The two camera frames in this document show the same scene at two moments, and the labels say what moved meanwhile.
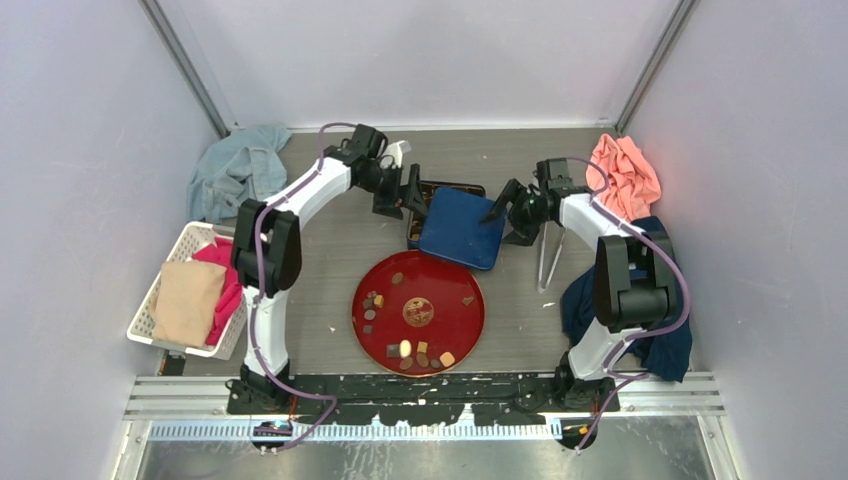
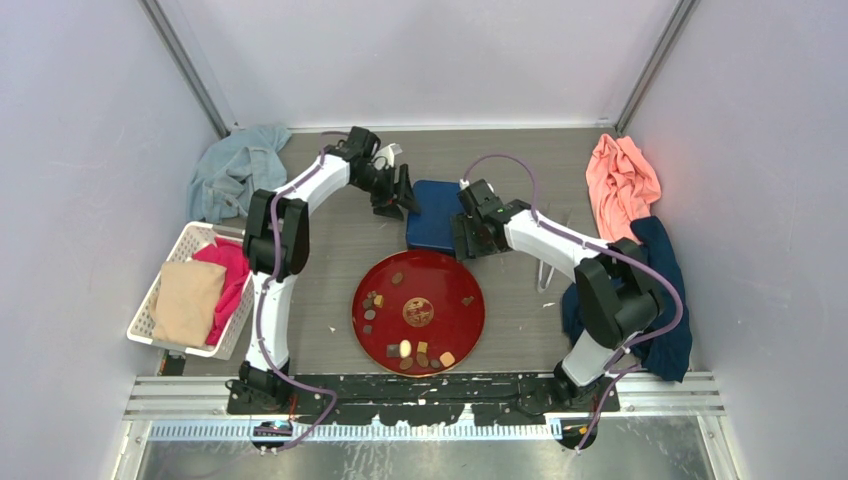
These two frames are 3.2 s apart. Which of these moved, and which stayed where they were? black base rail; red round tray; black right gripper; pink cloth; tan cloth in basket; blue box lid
Moved: black right gripper; blue box lid
Stayed: black base rail; tan cloth in basket; red round tray; pink cloth
